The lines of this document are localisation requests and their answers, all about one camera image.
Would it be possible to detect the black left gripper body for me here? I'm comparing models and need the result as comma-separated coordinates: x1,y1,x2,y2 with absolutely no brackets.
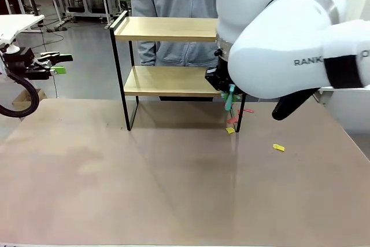
4,46,51,80

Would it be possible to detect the white height-adjustable desk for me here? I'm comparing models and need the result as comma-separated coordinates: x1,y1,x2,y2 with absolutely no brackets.
0,14,46,43

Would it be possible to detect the black frame wooden shelf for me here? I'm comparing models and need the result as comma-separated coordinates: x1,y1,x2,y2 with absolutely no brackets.
109,10,246,133

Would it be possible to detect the black cable sleeve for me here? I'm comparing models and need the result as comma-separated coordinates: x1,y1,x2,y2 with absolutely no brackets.
271,87,319,121

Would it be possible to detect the turquoise microfibre duster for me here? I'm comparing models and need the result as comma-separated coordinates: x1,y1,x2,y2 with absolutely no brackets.
224,84,237,112

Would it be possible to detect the black corrugated cable hose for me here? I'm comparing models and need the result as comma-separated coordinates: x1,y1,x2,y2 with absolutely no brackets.
0,72,40,118

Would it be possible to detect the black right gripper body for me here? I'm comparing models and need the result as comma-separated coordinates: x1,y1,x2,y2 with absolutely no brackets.
204,51,241,95

